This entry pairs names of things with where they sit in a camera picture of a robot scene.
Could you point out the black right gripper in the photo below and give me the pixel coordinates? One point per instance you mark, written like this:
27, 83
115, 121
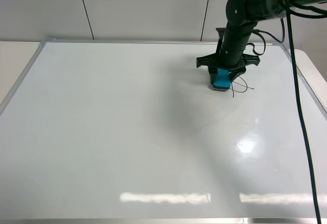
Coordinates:
229, 54

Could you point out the blue whiteboard eraser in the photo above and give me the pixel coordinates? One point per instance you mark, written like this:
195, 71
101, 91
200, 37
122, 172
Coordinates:
222, 81

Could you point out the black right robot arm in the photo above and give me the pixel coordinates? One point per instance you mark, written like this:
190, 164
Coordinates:
248, 13

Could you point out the white whiteboard with aluminium frame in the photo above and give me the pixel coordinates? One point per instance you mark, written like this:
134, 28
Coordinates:
123, 132

